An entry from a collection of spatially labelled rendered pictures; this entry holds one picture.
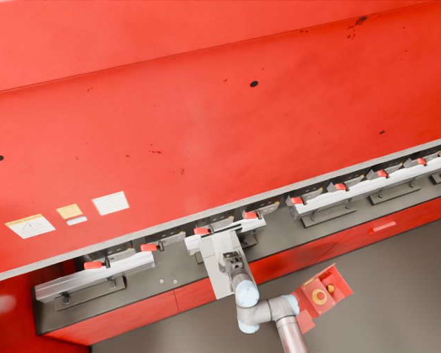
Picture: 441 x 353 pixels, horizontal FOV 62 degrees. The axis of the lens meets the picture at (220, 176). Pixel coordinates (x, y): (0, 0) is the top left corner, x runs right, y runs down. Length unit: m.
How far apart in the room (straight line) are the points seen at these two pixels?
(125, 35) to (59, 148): 0.31
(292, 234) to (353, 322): 1.10
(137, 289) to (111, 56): 1.32
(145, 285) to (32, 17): 1.40
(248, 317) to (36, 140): 0.92
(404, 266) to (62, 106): 2.74
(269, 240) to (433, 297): 1.60
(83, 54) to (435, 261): 2.95
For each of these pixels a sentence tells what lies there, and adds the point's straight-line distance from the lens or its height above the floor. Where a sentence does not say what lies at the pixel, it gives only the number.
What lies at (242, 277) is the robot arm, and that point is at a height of 1.30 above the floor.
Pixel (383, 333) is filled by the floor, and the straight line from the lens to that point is 2.90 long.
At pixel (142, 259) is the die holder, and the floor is 0.97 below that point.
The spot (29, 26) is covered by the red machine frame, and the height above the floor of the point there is 2.26.
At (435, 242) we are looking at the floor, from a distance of 3.28.
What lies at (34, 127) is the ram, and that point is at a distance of 0.74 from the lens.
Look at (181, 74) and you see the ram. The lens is 0.70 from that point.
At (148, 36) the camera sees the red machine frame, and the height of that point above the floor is 2.21.
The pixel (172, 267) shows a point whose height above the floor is 0.87.
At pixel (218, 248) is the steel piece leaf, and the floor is 1.00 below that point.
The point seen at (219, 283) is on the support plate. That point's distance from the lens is 1.64.
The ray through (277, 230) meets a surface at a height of 0.88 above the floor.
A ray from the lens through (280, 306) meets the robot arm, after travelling 1.38.
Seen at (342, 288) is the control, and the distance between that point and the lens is 2.03.
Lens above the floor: 2.60
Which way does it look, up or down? 62 degrees down
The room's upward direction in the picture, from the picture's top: 7 degrees clockwise
